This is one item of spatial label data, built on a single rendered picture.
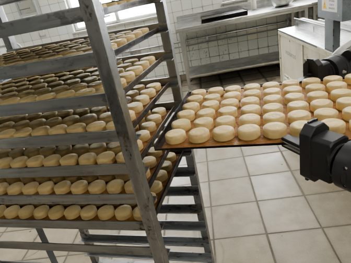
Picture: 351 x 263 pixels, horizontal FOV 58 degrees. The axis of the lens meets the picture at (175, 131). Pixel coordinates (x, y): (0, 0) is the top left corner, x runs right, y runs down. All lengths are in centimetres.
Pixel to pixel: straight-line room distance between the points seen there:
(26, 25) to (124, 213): 54
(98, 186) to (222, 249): 111
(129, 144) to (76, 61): 21
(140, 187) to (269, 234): 128
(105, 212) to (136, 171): 26
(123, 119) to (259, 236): 139
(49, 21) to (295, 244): 159
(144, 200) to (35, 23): 46
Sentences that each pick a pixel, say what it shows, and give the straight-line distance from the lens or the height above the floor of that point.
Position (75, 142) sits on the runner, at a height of 104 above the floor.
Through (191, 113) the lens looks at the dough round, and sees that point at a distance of 86.
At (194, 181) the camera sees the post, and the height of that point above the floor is 63.
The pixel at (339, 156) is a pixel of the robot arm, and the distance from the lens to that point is 59.
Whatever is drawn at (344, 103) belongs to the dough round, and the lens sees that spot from 84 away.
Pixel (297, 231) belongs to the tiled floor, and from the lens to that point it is 197.
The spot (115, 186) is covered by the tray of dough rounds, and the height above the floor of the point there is 88.
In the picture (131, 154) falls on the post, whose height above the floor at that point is 102.
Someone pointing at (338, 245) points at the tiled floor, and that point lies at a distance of 191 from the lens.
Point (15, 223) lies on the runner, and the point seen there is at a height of 78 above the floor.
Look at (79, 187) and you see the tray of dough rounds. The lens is 95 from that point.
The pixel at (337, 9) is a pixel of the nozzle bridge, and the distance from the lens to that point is 199.
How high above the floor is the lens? 133
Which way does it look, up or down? 23 degrees down
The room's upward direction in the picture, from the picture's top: 12 degrees counter-clockwise
